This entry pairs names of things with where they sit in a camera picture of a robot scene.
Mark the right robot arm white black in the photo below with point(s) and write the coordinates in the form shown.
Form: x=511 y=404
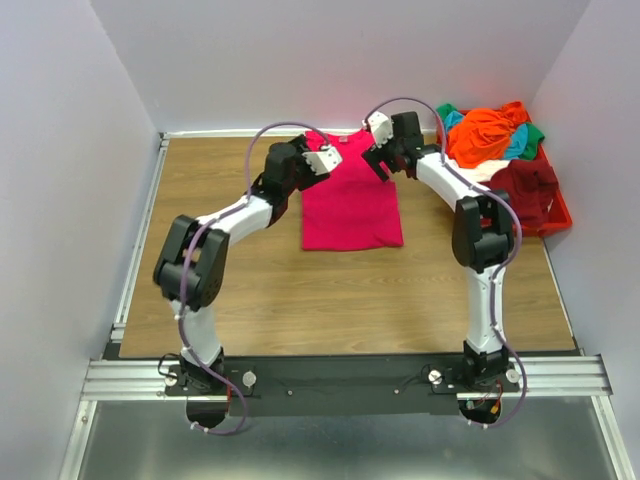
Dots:
x=482 y=235

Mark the white t-shirt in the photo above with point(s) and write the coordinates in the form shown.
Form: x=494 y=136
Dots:
x=481 y=173

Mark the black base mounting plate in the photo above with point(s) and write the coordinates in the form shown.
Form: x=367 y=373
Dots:
x=341 y=385

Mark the magenta pink t-shirt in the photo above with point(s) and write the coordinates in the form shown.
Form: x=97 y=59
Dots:
x=353 y=209

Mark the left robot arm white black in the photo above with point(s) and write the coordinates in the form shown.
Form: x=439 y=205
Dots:
x=191 y=265

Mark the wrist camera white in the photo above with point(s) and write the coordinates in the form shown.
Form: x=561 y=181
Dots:
x=380 y=127
x=324 y=161

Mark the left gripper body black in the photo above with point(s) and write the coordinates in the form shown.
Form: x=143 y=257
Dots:
x=305 y=175

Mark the aluminium extrusion frame rail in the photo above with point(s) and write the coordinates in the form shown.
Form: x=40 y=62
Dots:
x=139 y=380

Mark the left aluminium side rail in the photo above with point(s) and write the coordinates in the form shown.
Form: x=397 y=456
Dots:
x=122 y=312

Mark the orange t-shirt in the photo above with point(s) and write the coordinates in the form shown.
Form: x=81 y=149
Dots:
x=485 y=135

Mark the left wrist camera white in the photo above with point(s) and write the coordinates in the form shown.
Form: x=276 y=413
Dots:
x=324 y=161

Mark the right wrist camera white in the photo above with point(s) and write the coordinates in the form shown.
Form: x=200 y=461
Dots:
x=380 y=127

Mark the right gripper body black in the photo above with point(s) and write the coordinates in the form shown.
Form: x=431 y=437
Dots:
x=391 y=151

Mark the green t-shirt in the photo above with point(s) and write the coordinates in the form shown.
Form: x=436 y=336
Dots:
x=535 y=137

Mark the dark maroon t-shirt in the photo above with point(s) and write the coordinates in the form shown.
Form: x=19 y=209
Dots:
x=531 y=186

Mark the teal blue t-shirt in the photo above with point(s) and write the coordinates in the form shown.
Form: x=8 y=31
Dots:
x=518 y=144

